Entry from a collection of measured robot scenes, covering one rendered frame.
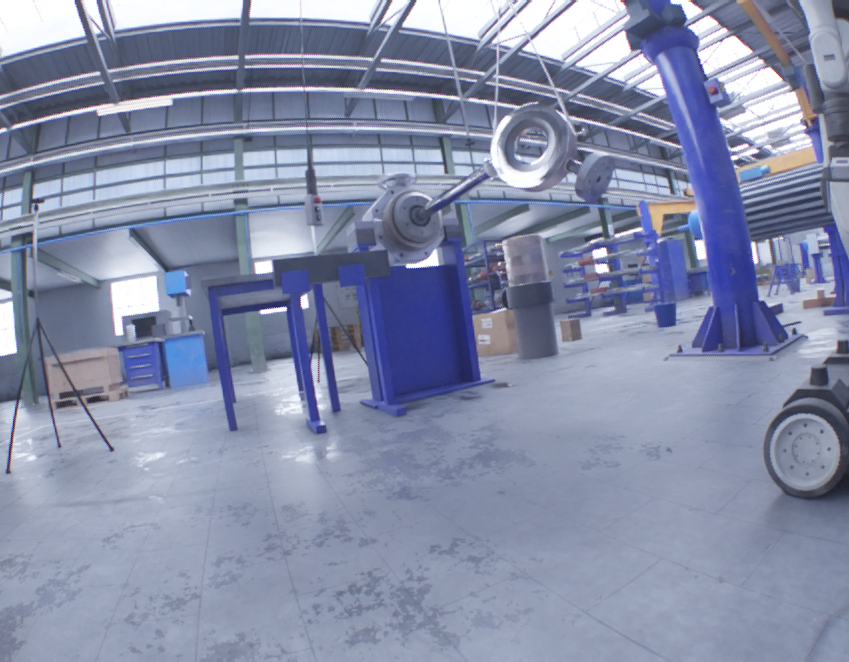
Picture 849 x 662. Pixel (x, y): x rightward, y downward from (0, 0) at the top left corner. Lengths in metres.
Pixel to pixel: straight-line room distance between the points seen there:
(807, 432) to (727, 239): 2.00
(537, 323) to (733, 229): 1.88
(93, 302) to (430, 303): 13.11
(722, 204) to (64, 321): 15.52
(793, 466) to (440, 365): 2.31
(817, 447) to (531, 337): 3.11
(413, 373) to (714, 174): 2.30
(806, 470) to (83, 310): 15.25
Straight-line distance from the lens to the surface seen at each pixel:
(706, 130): 2.97
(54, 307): 15.54
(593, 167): 1.59
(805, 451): 0.98
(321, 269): 2.21
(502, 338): 4.49
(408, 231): 2.54
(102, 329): 14.78
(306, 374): 2.17
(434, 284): 2.86
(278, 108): 10.38
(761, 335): 2.84
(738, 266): 2.82
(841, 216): 1.07
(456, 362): 2.90
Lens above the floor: 0.45
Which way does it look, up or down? 1 degrees down
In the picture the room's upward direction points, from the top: 8 degrees counter-clockwise
